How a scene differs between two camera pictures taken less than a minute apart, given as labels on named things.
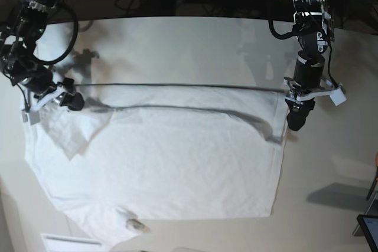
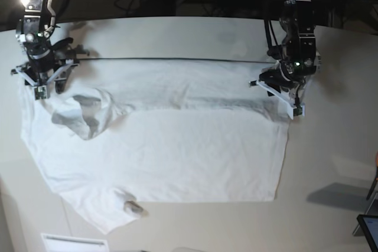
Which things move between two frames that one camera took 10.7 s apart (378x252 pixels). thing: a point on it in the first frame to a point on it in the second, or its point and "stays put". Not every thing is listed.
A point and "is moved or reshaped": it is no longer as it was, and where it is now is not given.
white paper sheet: (55, 243) stays put
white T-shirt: (134, 153) is moved or reshaped
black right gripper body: (293, 107) to (293, 68)
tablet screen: (369, 225) stays put
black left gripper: (62, 98) to (44, 57)
